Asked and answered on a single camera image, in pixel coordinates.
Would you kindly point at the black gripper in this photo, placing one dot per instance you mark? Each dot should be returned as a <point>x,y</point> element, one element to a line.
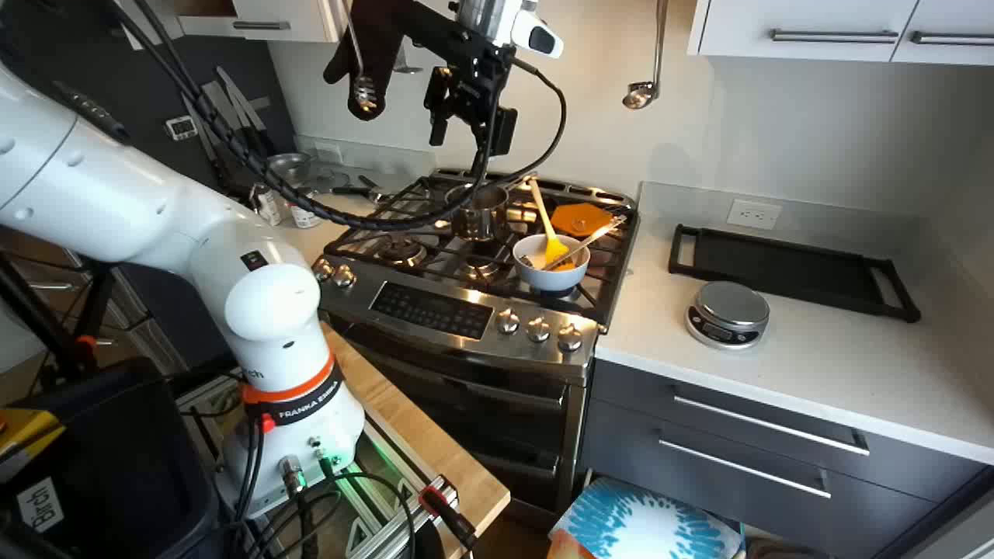
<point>483,78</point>

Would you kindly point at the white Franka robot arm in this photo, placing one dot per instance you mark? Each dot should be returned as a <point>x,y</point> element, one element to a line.
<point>104,195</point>

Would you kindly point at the small stainless steel pot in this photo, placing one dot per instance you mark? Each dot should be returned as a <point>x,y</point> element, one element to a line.
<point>478,222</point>

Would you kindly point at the white pot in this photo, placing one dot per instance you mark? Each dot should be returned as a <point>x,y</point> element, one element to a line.
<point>537,276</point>

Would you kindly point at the dark hanging oven mitt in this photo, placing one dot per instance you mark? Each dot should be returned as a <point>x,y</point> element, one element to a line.
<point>367,42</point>

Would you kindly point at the orange silicone trivet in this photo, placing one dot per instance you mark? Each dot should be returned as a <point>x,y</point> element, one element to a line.
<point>577,217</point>

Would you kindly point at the hanging metal ladle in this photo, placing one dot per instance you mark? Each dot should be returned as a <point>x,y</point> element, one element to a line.
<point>642,94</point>

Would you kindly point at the stainless steel gas stove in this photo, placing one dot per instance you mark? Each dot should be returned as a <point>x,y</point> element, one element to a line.
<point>446,311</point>

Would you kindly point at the silver stove knob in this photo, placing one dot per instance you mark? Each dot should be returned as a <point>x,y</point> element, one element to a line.
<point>568,335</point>
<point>345,276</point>
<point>537,329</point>
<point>324,269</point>
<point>507,321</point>

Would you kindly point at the white upper cabinet open shelf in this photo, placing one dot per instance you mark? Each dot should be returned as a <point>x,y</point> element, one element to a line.
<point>280,10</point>

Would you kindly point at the steel kitchen knife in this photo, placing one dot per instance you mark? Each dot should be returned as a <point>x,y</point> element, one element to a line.
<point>221,108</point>
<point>243,103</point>
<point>196,117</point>

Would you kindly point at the wooden table board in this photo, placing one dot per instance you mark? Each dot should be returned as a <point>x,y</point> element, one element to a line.
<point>415,423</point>

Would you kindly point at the black griddle tray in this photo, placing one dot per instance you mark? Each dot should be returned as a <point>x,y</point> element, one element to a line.
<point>788,269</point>

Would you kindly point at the black tripod stand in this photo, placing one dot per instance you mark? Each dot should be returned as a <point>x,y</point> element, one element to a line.
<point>95,300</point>

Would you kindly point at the blue and white patterned cloth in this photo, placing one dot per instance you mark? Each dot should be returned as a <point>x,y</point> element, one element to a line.
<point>642,522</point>

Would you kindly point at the grey lower drawer cabinet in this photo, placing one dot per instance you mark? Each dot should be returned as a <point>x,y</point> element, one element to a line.
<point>765,498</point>

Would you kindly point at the black bin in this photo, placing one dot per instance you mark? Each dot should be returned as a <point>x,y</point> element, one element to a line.
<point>113,468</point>

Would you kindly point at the yellow case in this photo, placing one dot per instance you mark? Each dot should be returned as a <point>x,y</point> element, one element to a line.
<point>25,428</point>

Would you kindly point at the white QR code label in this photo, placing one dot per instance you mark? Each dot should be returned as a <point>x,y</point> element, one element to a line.
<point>38,503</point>

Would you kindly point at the white wall switch plate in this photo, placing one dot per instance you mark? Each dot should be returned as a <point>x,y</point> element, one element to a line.
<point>180,129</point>

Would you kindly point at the white wall outlet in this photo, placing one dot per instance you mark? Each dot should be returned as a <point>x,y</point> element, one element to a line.
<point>754,215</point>

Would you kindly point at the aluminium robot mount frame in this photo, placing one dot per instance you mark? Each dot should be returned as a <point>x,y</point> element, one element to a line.
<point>377,530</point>

